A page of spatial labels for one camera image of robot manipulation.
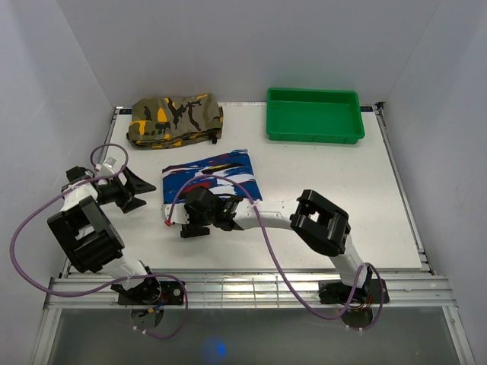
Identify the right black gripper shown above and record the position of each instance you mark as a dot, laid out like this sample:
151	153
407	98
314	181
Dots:
193	229

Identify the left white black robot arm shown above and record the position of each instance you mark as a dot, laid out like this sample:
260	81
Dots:
89	239

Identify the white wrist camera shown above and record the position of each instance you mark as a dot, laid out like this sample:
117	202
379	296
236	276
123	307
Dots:
105	168
174	214

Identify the folded camouflage trousers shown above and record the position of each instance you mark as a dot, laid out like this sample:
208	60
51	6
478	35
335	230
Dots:
173	122

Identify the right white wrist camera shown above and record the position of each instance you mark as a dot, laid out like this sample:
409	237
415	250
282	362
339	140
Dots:
174	214

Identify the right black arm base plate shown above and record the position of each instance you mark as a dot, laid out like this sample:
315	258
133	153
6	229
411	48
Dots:
335	292

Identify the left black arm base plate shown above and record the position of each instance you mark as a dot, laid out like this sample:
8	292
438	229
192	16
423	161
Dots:
151	294

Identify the green plastic tray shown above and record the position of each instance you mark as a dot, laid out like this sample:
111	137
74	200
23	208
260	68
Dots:
313	116

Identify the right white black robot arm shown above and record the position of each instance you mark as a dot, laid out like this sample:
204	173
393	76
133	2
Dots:
321	224

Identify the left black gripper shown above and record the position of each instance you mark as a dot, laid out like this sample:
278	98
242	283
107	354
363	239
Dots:
128	203

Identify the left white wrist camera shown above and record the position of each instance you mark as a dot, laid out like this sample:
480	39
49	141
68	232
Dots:
105	168

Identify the aluminium table edge rail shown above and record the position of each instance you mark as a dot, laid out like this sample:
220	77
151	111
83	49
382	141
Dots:
267	290

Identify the blue white red patterned trousers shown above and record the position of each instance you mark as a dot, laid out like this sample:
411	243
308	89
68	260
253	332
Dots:
225	175

